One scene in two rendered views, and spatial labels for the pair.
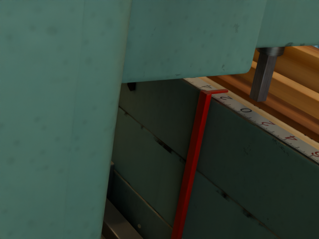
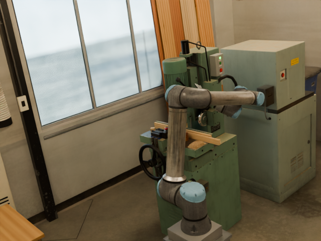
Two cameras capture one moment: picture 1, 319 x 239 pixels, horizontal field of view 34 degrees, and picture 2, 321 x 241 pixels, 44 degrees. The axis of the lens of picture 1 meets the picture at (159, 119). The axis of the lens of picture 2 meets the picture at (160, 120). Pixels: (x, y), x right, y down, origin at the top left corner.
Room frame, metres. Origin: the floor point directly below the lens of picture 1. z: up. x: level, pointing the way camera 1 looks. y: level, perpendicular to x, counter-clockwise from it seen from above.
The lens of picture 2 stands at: (3.23, -0.47, 2.06)
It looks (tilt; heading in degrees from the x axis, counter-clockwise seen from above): 19 degrees down; 175
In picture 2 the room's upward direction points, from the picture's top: 7 degrees counter-clockwise
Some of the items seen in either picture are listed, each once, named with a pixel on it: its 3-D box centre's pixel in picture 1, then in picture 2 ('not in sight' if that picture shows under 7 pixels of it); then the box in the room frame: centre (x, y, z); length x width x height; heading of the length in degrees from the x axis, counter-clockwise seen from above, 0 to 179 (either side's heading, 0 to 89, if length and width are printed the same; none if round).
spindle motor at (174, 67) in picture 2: not in sight; (176, 80); (0.35, -0.07, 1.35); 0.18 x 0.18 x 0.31
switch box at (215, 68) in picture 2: not in sight; (217, 64); (0.27, 0.27, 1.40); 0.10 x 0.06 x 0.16; 127
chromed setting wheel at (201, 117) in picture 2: not in sight; (203, 118); (0.37, 0.11, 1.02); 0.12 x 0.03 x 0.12; 127
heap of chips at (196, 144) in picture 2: not in sight; (196, 143); (0.58, 0.00, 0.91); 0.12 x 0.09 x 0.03; 127
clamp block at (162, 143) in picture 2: not in sight; (162, 141); (0.45, -0.23, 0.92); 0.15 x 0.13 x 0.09; 37
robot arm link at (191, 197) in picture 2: not in sight; (192, 199); (1.16, -0.16, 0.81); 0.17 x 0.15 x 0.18; 33
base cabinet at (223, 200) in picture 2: not in sight; (197, 190); (0.28, 0.03, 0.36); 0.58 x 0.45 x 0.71; 127
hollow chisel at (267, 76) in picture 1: (265, 66); not in sight; (0.35, -0.07, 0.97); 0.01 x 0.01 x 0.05; 37
